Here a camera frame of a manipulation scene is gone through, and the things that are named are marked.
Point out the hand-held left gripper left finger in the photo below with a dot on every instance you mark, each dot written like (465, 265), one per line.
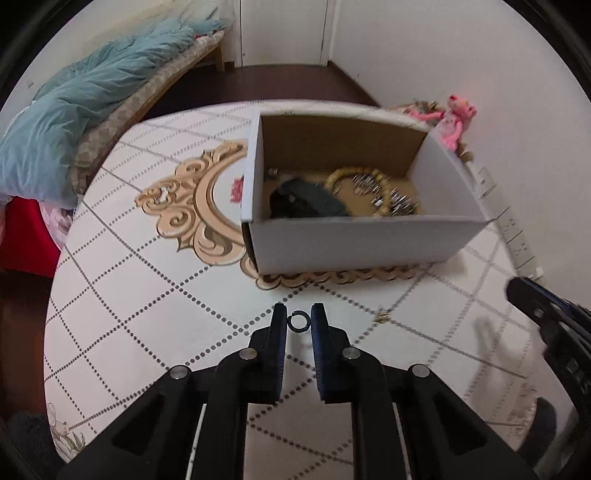
(278, 332)

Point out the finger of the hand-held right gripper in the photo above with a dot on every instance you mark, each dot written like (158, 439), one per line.
(526, 293)

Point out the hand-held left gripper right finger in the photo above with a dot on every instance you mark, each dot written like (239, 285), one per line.
(317, 337)

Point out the white cardboard box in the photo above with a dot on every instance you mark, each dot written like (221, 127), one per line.
(351, 244)

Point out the small gold earring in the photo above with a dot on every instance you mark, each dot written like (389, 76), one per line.
(382, 316)

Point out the white power strip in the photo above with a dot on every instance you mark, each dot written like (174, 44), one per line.
(512, 221)

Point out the black watch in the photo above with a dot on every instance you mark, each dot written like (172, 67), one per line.
(300, 198)

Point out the white patterned tablecloth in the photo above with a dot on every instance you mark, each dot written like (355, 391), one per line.
(138, 300)

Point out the pink plush toy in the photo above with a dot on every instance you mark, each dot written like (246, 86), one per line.
(455, 121)

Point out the pink striped cloth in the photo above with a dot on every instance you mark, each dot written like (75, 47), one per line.
(55, 226)

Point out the bed with checkered sheet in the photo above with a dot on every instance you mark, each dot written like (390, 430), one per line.
(138, 106)

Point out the red cloth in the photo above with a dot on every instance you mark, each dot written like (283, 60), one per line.
(23, 235)

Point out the white door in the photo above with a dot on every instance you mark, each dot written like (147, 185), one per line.
(281, 32)

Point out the light blue blanket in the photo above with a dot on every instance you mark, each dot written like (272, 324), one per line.
(69, 106)

